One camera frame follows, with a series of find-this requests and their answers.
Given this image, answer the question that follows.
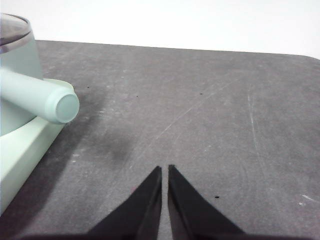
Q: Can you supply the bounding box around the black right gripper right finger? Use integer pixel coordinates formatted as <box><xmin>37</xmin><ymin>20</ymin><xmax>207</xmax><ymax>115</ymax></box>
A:
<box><xmin>167</xmin><ymin>164</ymin><xmax>249</xmax><ymax>240</ymax></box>

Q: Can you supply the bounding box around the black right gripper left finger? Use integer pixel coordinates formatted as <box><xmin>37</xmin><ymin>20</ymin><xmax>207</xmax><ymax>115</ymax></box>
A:
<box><xmin>84</xmin><ymin>165</ymin><xmax>163</xmax><ymax>240</ymax></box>

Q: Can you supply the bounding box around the glass pot lid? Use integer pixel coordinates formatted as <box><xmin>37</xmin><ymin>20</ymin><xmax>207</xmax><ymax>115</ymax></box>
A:
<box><xmin>0</xmin><ymin>13</ymin><xmax>32</xmax><ymax>55</ymax></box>

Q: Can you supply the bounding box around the green breakfast machine base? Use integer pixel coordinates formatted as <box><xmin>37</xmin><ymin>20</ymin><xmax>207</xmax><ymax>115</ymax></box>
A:
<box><xmin>0</xmin><ymin>78</ymin><xmax>76</xmax><ymax>212</ymax></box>

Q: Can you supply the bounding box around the green pot with long handle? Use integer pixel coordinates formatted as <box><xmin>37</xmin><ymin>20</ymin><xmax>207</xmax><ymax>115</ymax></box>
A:
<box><xmin>0</xmin><ymin>37</ymin><xmax>81</xmax><ymax>138</ymax></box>

